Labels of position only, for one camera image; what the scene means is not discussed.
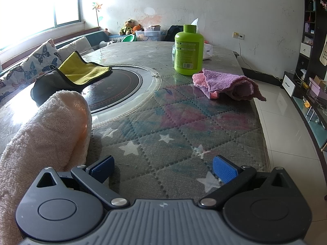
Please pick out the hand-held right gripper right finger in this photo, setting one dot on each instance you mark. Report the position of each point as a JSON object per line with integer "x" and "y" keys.
{"x": 224, "y": 169}

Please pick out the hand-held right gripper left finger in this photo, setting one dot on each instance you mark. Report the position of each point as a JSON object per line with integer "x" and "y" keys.
{"x": 102, "y": 169}

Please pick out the pale pink towel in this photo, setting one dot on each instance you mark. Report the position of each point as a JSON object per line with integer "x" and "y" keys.
{"x": 46, "y": 137}

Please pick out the grey quilted star tablecloth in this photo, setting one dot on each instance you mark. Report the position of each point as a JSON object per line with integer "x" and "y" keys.
{"x": 184, "y": 132}

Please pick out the round black induction cooktop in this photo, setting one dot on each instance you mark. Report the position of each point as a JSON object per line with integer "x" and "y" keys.
{"x": 115, "y": 86}

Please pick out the purple and pink towel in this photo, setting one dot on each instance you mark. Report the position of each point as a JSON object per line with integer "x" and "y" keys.
{"x": 224, "y": 83}

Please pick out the yellow and grey microfibre cloth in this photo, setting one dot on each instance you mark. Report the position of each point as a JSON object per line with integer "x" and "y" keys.
{"x": 76, "y": 71}

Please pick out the white drawer cabinet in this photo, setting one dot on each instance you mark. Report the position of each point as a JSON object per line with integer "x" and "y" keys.
{"x": 288, "y": 84}

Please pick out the white tissue pack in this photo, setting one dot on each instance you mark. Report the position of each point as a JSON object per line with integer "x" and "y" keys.
{"x": 208, "y": 51}

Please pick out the green plastic bottle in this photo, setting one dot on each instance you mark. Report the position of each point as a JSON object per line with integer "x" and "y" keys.
{"x": 189, "y": 53}

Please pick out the pink cardboard box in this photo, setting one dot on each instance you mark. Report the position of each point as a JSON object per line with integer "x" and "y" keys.
{"x": 315, "y": 85}

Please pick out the butterfly print cushion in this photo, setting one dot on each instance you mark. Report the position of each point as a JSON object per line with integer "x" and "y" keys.
{"x": 40, "y": 61}
{"x": 10, "y": 84}

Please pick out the beige cushion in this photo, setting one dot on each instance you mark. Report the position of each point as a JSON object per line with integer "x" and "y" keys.
{"x": 74, "y": 46}

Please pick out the blue sofa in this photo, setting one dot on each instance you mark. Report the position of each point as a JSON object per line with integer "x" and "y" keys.
{"x": 95, "y": 37}

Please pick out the green plastic basin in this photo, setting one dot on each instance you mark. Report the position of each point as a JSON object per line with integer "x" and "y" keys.
{"x": 129, "y": 38}

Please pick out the small pink plush toy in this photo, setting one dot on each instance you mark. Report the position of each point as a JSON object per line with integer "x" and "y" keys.
{"x": 106, "y": 32}

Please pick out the clear storage box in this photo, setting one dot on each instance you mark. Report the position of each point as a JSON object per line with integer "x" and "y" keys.
{"x": 150, "y": 34}

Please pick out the teddy bear plush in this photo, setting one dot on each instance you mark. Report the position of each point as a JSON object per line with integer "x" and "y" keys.
{"x": 127, "y": 27}

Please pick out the black backpack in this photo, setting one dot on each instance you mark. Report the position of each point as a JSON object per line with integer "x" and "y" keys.
{"x": 172, "y": 33}

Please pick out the orange plush toy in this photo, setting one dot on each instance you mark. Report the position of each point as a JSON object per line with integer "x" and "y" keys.
{"x": 137, "y": 27}

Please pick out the canvas tote bag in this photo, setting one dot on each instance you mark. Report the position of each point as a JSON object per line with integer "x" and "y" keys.
{"x": 324, "y": 55}

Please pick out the colourful pinwheel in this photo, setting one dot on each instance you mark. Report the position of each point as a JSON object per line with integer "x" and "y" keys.
{"x": 97, "y": 7}

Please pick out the window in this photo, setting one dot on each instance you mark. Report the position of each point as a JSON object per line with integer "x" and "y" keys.
{"x": 38, "y": 7}

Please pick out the dark shelving unit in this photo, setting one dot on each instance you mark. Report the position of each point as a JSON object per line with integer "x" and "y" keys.
{"x": 316, "y": 12}

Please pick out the wall socket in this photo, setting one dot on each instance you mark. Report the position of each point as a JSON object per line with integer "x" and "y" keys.
{"x": 238, "y": 35}

